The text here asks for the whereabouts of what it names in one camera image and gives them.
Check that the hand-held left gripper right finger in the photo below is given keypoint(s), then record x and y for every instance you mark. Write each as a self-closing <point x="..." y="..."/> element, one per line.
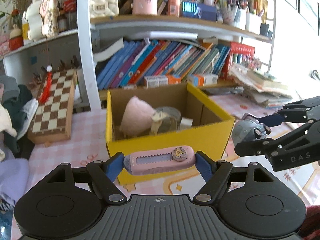
<point x="203" y="165"/>

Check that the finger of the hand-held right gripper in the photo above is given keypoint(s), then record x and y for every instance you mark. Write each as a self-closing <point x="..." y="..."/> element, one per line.
<point x="271" y="120"/>
<point x="250" y="148"/>

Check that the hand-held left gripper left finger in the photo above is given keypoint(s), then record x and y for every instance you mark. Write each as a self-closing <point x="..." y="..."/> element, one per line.
<point x="116" y="163"/>

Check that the blue grey toy car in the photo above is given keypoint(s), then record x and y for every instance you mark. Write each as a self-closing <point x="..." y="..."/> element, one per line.
<point x="243" y="130"/>

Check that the yellow cardboard box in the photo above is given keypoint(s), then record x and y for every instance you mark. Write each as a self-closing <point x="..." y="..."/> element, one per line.
<point x="200" y="137"/>

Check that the pink utility knife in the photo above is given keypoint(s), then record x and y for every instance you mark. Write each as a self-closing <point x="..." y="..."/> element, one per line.
<point x="155" y="166"/>

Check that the white charger plug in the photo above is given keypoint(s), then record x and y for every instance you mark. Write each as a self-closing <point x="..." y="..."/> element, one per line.
<point x="186" y="123"/>

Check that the pink plush toy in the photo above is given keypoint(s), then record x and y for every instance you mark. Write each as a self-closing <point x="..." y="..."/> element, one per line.
<point x="136" y="117"/>

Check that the clear tape roll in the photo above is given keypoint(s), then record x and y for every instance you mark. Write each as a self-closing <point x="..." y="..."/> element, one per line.
<point x="172" y="120"/>

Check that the person's right forearm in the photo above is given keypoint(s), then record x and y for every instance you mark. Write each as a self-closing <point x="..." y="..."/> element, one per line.
<point x="313" y="222"/>

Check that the pink printed desktop cloth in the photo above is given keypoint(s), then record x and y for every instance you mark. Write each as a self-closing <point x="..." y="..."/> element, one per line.
<point x="75" y="142"/>

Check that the stack of books and papers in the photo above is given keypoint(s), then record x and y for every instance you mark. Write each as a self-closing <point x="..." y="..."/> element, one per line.
<point x="262" y="87"/>

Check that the red box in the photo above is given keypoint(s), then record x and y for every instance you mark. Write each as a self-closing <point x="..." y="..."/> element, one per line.
<point x="241" y="48"/>

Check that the wooden chessboard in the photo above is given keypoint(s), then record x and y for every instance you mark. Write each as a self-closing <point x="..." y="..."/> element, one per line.
<point x="55" y="110"/>

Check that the black small box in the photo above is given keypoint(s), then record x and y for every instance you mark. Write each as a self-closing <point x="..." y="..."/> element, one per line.
<point x="266" y="31"/>

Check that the white pen holder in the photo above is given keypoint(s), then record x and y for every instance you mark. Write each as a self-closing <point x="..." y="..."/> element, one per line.
<point x="253" y="23"/>
<point x="240" y="18"/>

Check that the red tassel ornament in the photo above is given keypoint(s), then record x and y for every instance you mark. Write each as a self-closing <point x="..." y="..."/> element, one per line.
<point x="46" y="90"/>

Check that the lilac garment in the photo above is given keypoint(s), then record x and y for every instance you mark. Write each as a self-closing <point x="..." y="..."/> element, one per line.
<point x="12" y="177"/>

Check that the row of colourful books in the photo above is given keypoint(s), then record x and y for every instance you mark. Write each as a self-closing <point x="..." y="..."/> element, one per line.
<point x="155" y="60"/>

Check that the white bookshelf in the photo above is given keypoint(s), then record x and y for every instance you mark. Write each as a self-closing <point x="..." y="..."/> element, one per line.
<point x="86" y="55"/>

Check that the white flat book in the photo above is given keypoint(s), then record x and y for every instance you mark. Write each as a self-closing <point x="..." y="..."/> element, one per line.
<point x="110" y="50"/>

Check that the dark garment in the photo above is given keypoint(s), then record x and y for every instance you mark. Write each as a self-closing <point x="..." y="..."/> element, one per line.
<point x="22" y="95"/>

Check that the cream garment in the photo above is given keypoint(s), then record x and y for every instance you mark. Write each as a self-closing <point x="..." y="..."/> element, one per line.
<point x="5" y="120"/>

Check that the blue box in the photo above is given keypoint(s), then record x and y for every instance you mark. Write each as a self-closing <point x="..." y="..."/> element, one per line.
<point x="205" y="12"/>

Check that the white lamp bar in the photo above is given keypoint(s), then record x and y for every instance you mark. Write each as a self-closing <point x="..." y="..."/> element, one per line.
<point x="172" y="35"/>

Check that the pink bottle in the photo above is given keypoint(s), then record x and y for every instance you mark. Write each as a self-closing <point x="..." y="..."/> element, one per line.
<point x="174" y="5"/>

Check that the floral cat figurine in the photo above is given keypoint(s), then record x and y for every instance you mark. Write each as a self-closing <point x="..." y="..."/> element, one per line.
<point x="50" y="12"/>

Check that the white cat figurine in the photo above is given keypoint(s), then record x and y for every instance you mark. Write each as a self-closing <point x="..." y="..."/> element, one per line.
<point x="33" y="17"/>

